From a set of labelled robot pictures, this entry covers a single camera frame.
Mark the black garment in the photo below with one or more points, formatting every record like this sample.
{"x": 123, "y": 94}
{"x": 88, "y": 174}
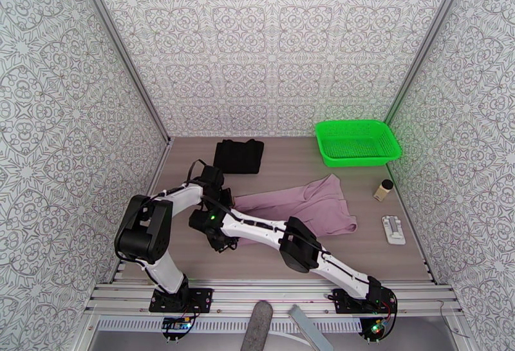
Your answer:
{"x": 239, "y": 156}

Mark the pink garment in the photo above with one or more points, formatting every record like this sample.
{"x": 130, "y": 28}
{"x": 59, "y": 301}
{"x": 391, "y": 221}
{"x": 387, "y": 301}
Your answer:
{"x": 322, "y": 209}

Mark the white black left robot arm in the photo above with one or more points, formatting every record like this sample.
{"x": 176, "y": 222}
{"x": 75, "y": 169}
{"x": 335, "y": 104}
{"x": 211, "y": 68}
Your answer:
{"x": 165, "y": 265}

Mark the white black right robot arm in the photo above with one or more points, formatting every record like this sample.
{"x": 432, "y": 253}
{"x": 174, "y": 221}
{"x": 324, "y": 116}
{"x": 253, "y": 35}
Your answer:
{"x": 257, "y": 227}

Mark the slotted metal panel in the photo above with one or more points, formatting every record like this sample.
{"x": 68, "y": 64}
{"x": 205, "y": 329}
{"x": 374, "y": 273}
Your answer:
{"x": 225, "y": 324}

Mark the grey felt cylinder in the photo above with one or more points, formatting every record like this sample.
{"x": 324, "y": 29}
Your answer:
{"x": 257, "y": 327}

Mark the left circuit board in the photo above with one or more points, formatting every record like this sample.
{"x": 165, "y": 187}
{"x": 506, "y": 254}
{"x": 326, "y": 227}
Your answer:
{"x": 176, "y": 325}

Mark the circuit board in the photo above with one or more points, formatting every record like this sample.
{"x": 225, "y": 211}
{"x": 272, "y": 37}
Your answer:
{"x": 378, "y": 327}
{"x": 176, "y": 325}

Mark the grey metal bar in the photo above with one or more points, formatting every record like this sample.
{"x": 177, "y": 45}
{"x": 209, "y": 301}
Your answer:
{"x": 310, "y": 329}

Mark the green plastic basket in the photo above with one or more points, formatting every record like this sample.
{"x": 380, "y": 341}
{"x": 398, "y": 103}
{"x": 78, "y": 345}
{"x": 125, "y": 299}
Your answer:
{"x": 358, "y": 144}

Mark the beige bottle black cap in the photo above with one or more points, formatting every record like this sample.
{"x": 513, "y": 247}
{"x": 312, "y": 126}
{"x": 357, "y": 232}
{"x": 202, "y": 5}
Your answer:
{"x": 381, "y": 192}

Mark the white grey plastic tool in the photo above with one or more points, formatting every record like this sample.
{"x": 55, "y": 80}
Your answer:
{"x": 393, "y": 230}

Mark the right circuit board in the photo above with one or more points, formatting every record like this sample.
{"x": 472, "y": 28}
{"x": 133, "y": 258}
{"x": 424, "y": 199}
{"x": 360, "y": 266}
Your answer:
{"x": 378, "y": 327}

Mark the aluminium mounting rail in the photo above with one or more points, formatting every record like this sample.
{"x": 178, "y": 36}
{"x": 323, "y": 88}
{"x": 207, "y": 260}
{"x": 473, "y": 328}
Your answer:
{"x": 261, "y": 293}

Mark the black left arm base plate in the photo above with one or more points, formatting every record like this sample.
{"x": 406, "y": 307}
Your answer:
{"x": 199, "y": 299}

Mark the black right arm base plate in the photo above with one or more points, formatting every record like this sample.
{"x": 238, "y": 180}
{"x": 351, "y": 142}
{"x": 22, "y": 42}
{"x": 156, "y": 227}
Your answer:
{"x": 346, "y": 301}

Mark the aluminium corner post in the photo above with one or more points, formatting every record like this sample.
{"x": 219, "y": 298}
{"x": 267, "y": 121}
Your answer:
{"x": 426, "y": 44}
{"x": 120, "y": 54}

